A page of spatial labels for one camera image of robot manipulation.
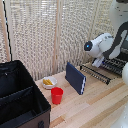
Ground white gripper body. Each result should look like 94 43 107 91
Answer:
91 56 106 69

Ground white plate with food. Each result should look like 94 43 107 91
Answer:
42 76 58 90

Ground glass oven door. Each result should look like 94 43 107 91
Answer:
79 63 113 85

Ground blue rectangular board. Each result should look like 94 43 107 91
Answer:
64 61 87 96

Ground white round object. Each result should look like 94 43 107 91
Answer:
121 61 128 85

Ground red plastic cup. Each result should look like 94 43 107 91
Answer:
50 86 64 106

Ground yellow food pieces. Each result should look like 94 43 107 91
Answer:
43 78 54 86

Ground woven room divider screen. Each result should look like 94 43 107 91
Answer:
0 0 116 81

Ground black fabric storage box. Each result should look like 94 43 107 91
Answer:
0 59 52 128

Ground thin black pole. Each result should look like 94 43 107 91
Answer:
2 0 14 63

